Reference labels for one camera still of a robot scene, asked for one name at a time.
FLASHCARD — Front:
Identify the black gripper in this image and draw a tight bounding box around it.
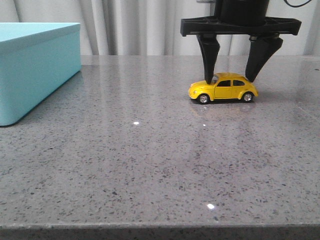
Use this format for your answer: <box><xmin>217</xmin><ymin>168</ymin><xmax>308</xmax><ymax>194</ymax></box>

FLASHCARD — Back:
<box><xmin>180</xmin><ymin>0</ymin><xmax>302</xmax><ymax>84</ymax></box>

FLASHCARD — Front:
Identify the yellow toy beetle car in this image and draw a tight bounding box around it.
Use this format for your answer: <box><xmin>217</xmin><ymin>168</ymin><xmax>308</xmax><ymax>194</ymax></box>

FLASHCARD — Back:
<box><xmin>188</xmin><ymin>72</ymin><xmax>259</xmax><ymax>105</ymax></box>

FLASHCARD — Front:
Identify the light blue storage box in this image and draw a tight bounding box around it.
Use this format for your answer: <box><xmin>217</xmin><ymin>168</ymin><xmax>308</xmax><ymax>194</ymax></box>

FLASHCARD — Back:
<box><xmin>0</xmin><ymin>22</ymin><xmax>81</xmax><ymax>126</ymax></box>

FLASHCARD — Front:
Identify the white pleated curtain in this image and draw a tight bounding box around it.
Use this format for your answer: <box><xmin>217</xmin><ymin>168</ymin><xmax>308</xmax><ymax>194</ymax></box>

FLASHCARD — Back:
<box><xmin>0</xmin><ymin>0</ymin><xmax>320</xmax><ymax>56</ymax></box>

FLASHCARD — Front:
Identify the black cable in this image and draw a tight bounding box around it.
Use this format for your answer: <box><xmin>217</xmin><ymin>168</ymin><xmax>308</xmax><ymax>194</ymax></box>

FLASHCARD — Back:
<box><xmin>283</xmin><ymin>0</ymin><xmax>313</xmax><ymax>8</ymax></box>

